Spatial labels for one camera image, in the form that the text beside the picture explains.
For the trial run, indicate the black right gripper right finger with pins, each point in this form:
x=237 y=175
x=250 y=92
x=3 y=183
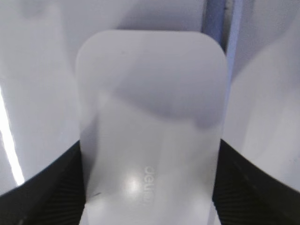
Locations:
x=243 y=194

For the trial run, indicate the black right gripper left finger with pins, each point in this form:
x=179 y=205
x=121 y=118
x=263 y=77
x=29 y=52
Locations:
x=55 y=196

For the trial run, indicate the white board eraser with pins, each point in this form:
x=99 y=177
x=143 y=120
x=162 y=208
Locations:
x=152 y=107

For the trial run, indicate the white board with aluminium frame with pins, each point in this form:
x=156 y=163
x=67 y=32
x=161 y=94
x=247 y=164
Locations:
x=39 y=100

